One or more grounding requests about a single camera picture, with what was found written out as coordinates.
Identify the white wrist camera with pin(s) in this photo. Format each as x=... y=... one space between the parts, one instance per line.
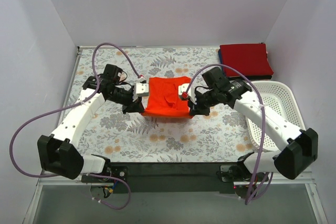
x=140 y=90
x=187 y=93

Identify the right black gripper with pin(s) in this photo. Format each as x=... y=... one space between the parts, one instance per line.
x=197 y=104

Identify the aluminium frame rail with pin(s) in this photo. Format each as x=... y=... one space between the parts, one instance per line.
x=175 y=193

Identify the folded dark red t-shirt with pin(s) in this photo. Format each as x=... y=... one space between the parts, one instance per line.
x=248 y=59

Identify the white perforated plastic basket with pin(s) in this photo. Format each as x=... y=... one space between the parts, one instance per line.
x=280 y=98

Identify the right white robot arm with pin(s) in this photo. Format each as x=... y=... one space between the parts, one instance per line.
x=297 y=148

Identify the folded blue t-shirt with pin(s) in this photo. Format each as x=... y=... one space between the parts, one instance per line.
x=221 y=61

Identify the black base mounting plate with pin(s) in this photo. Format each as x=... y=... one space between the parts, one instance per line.
x=177 y=177

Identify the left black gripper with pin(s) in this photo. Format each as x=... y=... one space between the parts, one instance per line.
x=132 y=103

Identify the orange t-shirt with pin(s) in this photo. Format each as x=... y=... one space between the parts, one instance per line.
x=164 y=100

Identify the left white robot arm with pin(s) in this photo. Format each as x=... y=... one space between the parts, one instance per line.
x=58 y=152

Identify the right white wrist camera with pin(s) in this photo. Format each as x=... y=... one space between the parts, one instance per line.
x=187 y=93

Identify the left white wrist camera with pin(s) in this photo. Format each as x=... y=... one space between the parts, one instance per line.
x=140 y=90

